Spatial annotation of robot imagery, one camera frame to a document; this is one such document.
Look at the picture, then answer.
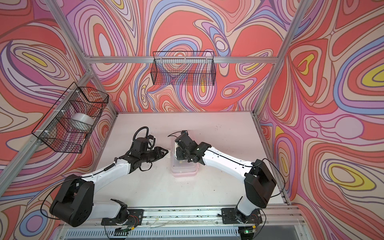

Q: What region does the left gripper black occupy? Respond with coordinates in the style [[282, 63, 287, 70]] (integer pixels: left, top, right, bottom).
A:
[[139, 146, 169, 164]]

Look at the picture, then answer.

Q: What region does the pink plastic tool box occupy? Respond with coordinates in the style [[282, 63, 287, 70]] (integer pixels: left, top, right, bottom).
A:
[[170, 140, 199, 178]]

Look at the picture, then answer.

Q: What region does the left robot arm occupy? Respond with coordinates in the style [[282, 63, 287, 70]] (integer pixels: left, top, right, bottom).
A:
[[49, 138, 169, 227]]

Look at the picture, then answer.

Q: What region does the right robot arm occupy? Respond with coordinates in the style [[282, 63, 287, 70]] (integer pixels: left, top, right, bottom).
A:
[[175, 131, 277, 224]]

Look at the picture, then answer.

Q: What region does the silver tape roll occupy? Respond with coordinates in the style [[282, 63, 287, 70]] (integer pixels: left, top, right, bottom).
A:
[[71, 113, 95, 126]]

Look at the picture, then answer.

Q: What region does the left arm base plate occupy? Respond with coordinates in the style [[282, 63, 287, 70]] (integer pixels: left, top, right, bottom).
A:
[[101, 209, 144, 227]]

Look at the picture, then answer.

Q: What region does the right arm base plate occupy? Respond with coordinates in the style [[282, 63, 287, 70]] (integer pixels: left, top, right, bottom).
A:
[[218, 208, 263, 226]]

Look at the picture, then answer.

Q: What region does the back wall wire basket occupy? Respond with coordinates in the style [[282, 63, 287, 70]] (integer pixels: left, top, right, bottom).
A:
[[151, 51, 216, 86]]

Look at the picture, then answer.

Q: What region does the wall wire basket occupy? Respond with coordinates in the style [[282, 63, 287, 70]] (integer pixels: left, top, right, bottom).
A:
[[32, 82, 109, 154], [151, 51, 216, 86]]

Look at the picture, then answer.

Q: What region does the left wall wire basket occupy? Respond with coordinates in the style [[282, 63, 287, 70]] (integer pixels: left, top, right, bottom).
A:
[[32, 82, 109, 154]]

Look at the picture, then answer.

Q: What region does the aluminium front rail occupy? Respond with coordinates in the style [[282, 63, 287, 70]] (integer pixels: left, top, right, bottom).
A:
[[59, 205, 307, 229]]

